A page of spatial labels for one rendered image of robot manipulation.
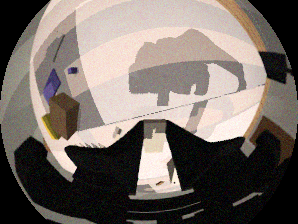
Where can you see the purple flat rectangular block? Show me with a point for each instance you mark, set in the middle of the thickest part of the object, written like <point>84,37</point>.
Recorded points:
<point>53,83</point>

